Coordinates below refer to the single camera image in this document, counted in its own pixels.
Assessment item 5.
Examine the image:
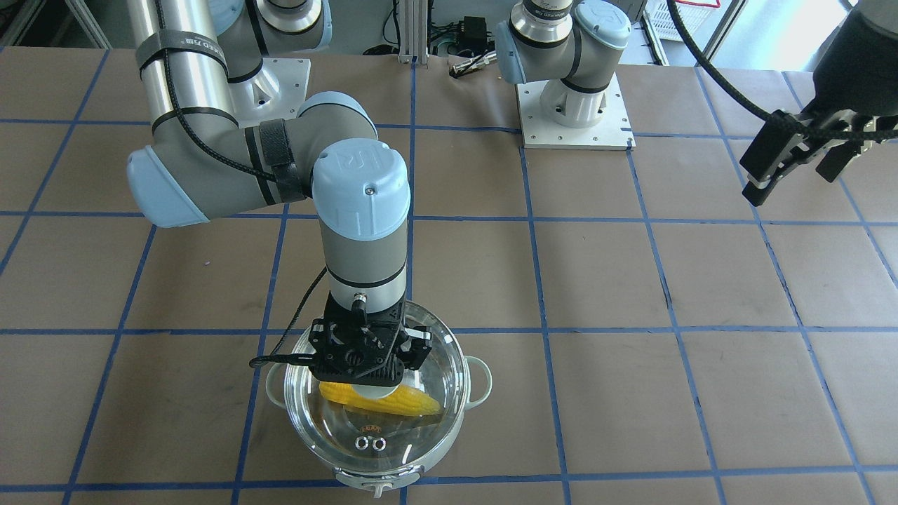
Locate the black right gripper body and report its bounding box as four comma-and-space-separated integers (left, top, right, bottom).
309, 297, 432, 387

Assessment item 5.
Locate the white plastic basket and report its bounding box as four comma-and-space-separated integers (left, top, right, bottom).
645, 1, 721, 41

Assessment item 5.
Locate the metal connector plug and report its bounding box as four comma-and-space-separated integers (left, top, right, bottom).
449, 50, 497, 78

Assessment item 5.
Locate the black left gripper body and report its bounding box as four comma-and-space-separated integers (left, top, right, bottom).
804, 7, 897, 140

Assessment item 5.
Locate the yellow corn cob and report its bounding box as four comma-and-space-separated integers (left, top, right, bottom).
319, 382, 443, 417

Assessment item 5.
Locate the aluminium frame post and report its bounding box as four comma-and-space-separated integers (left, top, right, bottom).
397, 0, 429, 66

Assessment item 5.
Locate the pale green cooking pot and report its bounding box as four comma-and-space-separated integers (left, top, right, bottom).
264, 299, 493, 499

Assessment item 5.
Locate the black power adapter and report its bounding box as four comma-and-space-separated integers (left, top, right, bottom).
453, 16, 490, 54

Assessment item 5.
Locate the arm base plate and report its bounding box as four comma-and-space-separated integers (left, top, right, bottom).
516, 74, 636, 151
229, 58, 311, 128

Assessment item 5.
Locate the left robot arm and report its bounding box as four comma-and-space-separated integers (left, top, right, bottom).
495, 1, 897, 207

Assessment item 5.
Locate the glass pot lid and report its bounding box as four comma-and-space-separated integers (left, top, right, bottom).
284, 299, 469, 473

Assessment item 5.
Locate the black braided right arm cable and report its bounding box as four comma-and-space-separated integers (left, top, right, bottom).
152, 0, 366, 369

